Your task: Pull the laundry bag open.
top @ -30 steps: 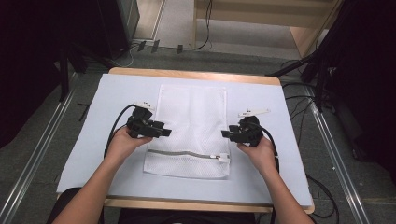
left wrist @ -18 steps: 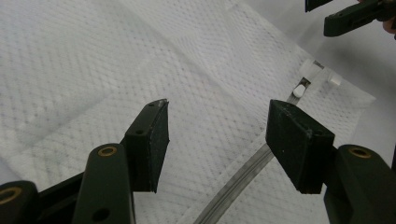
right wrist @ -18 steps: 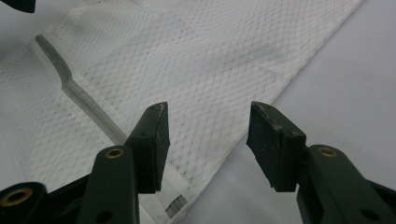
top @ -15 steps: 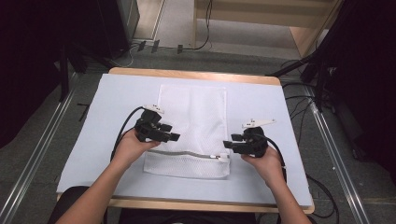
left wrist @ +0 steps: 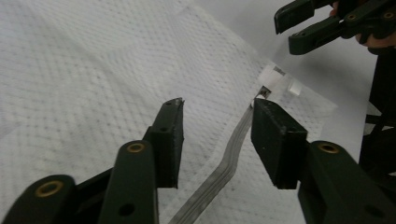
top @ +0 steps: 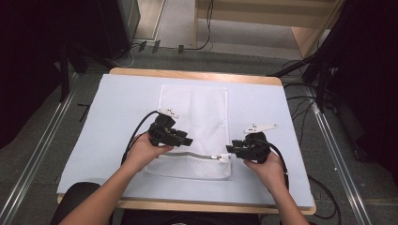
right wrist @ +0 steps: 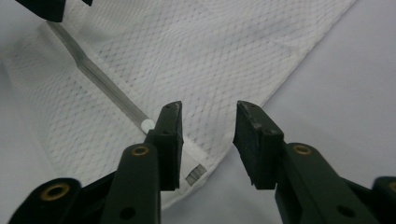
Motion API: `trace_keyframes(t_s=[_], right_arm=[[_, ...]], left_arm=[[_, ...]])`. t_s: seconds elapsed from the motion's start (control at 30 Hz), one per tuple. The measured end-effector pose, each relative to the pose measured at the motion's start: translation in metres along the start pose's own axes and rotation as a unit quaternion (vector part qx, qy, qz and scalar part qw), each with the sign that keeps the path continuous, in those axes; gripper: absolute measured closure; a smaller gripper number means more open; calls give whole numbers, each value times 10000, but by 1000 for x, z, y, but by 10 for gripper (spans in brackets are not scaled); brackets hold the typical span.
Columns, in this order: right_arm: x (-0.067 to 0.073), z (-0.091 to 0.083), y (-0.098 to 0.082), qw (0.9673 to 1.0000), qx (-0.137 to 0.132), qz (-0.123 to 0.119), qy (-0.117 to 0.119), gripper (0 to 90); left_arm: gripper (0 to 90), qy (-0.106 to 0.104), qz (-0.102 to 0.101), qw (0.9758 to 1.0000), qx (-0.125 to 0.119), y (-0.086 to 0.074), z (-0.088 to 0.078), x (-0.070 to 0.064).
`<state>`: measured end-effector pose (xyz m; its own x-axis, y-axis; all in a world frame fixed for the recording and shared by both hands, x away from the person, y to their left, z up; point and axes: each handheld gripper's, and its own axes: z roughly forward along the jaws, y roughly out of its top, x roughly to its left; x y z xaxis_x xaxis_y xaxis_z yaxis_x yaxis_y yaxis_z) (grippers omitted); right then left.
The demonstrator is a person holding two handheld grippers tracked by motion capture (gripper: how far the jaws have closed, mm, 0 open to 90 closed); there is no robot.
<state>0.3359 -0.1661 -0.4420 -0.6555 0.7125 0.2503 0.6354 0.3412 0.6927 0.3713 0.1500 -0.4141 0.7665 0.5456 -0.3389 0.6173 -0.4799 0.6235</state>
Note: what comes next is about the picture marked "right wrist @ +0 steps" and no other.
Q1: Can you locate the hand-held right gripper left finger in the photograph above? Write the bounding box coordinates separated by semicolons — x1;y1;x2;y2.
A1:
144;100;184;191

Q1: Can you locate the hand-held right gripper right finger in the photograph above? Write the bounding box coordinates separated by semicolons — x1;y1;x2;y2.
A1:
233;100;285;190

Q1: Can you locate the white mesh laundry bag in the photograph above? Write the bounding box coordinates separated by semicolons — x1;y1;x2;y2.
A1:
0;0;358;210

